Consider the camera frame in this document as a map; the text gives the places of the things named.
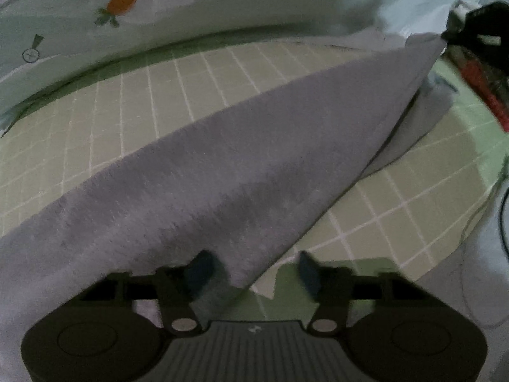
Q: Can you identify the grey hooded sweatshirt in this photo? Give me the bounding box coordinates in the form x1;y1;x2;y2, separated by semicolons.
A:
1;34;453;381

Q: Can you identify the white carrot print storage bag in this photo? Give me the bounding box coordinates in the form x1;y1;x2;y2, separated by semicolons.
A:
1;0;479;130

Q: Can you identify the red folded garment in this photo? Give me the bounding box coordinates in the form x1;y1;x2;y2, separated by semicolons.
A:
460;48;508;133

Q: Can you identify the green cutting mat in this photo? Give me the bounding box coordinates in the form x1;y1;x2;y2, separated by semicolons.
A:
1;42;508;321

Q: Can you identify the thin black cable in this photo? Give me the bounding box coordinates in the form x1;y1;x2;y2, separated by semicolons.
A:
459;174;509;327

